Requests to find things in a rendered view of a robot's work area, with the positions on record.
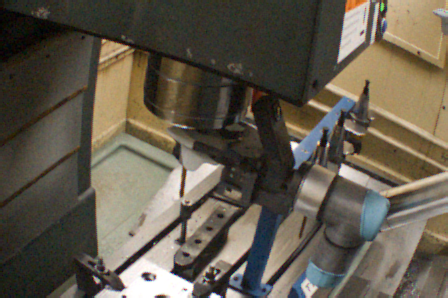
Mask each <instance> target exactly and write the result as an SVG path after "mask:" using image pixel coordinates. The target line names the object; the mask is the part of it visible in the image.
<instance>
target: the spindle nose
mask: <svg viewBox="0 0 448 298"><path fill-rule="evenodd" d="M252 91H253V88H251V87H249V86H244V85H241V84H239V83H236V82H233V81H232V80H229V79H227V78H224V77H221V76H216V75H215V74H212V73H209V72H207V71H204V70H200V69H197V68H195V67H192V66H191V65H190V66H188V65H186V64H183V63H181V62H176V61H175V60H172V59H171V60H169V59H168V58H165V57H161V56H158V55H154V54H152V53H148V60H147V64H146V69H145V79H144V85H143V93H144V94H143V101H144V103H143V104H144V105H145V106H146V108H147V109H148V111H149V112H150V113H152V114H154V116H155V117H157V118H159V119H160V120H162V121H163V122H164V121H166V122H168V123H171V124H173V125H176V126H180V127H184V128H188V129H197V130H213V129H221V128H225V127H229V126H231V125H234V124H236V123H238V122H239V121H240V120H242V119H243V118H244V117H245V115H246V114H247V112H248V108H249V106H250V104H251V100H252V96H253V93H252Z"/></svg>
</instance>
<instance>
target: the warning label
mask: <svg viewBox="0 0 448 298"><path fill-rule="evenodd" d="M346 1H347V2H346V6H345V8H346V9H345V14H344V22H343V27H342V28H343V29H342V34H341V40H340V41H341V43H340V45H339V46H340V48H339V55H338V60H337V63H339V62H340V61H341V60H342V59H343V58H345V57H346V55H348V54H349V53H351V51H353V50H354V49H355V48H356V47H358V45H359V44H361V43H362V42H364V39H365V34H366V33H365V32H366V27H367V26H366V24H367V20H368V19H367V18H368V11H369V9H368V8H369V5H370V3H369V2H370V0H346Z"/></svg>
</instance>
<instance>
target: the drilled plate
mask: <svg viewBox="0 0 448 298"><path fill-rule="evenodd" d="M142 272H143V273H142ZM151 272H152V273H151ZM154 272H155V274H154V275H153V273H154ZM140 273H141V275H140ZM156 275H157V277H156ZM155 277H156V278H155ZM120 278H121V280H122V282H123V284H124V285H125V288H123V289H122V290H117V289H113V288H111V287H110V286H107V287H106V288H105V289H104V290H102V291H101V292H100V293H99V294H98V295H97V296H95V297H94V298H187V297H188V296H187V294H186V293H188V294H189V293H190V294H191V292H190V291H192V288H193V286H194V284H192V283H190V282H186V281H185V280H183V279H181V278H179V277H177V276H175V275H173V274H171V273H169V272H167V271H165V270H164V269H162V268H160V267H158V266H155V265H154V264H152V263H150V262H149V261H147V260H145V259H144V258H141V259H140V260H139V261H138V262H137V263H135V264H134V265H133V266H131V268H129V269H128V270H126V272H124V274H122V275H120ZM141 278H142V279H141ZM157 278H158V281H157ZM127 279H128V280H127ZM153 280H154V281H153ZM146 281H147V282H146ZM150 281H151V282H150ZM127 285H128V286H127ZM126 286H127V287H128V288H126ZM153 286H154V287H153ZM177 287H178V291H177V289H176V288H177ZM181 288H182V291H183V290H184V291H183V292H182V291H181ZM187 289H189V290H187ZM123 290H125V291H123ZM179 290H180V291H179ZM167 292H168V293H167ZM177 292H178V293H179V292H180V293H181V292H182V293H183V294H182V293H181V294H180V293H179V294H178V293H177ZM158 293H159V294H158ZM165 293H166V294H165ZM164 294H165V295H164ZM156 295H157V296H156ZM170 295H171V296H173V297H171V296H170ZM175 295H177V296H175ZM180 295H181V296H180ZM205 297H207V298H208V297H209V298H222V297H220V296H218V295H215V294H213V293H211V292H209V293H208V295H206V296H204V297H203V296H202V298H205Z"/></svg>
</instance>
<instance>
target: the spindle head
mask: <svg viewBox="0 0 448 298"><path fill-rule="evenodd" d="M371 1H372V0H370V2H369V3H370V5H369V8H368V9H369V11H368V18H367V19H368V20H367V24H366V26H367V27H366V32H365V33H366V34H365V39H364V42H362V43H361V44H359V45H358V47H356V48H355V49H354V50H353V51H351V53H349V54H348V55H346V57H345V58H343V59H342V60H341V61H340V62H339V63H337V60H338V55H339V48H340V46H339V45H340V43H341V41H340V40H341V34H342V29H343V28H342V27H343V22H344V14H345V9H346V8H345V6H346V2H347V1H346V0H0V11H3V12H6V13H10V14H13V15H17V16H21V17H25V18H27V19H28V18H29V19H32V20H36V21H40V22H43V23H44V22H45V23H47V24H50V25H51V24H52V25H55V26H58V27H59V26H60V27H61V28H62V27H63V28H66V29H69V30H72V31H73V30H74V31H75V32H76V31H77V32H80V33H83V34H87V35H90V36H94V37H97V38H101V39H104V40H108V41H112V42H113V43H114V42H116V43H118V44H122V45H125V46H129V47H131V48H135V49H139V50H142V51H146V52H147V53H152V54H154V55H158V56H161V57H165V58H168V59H169V60H171V59H172V60H175V61H176V62H181V63H183V64H186V65H188V66H190V65H191V66H192V67H195V68H197V69H200V70H204V71H207V72H209V73H212V74H215V75H216V76H221V77H224V78H227V79H229V80H232V81H233V82H236V83H239V84H241V85H244V86H249V87H251V88H253V89H256V90H258V91H261V92H263V93H266V94H268V95H270V96H273V97H275V98H278V99H280V100H282V101H285V102H287V103H290V104H292V105H294V106H297V107H299V108H301V107H302V106H303V105H305V104H307V103H308V102H309V101H310V100H311V99H313V98H314V96H315V95H316V94H318V93H319V92H320V91H321V89H324V88H325V86H327V85H328V84H329V83H330V82H331V81H332V80H333V78H334V79H335V78H336V76H337V75H339V73H341V72H342V71H343V69H345V68H346V67H348V65H349V64H350V63H352V62H353V61H354V59H355V58H357V57H358V56H359V55H360V54H361V53H363V51H364V50H365V49H367V47H369V45H370V38H371V31H372V27H373V26H372V24H373V17H374V16H373V15H374V11H375V10H374V9H375V4H378V2H379V4H380V2H381V0H375V1H374V2H371Z"/></svg>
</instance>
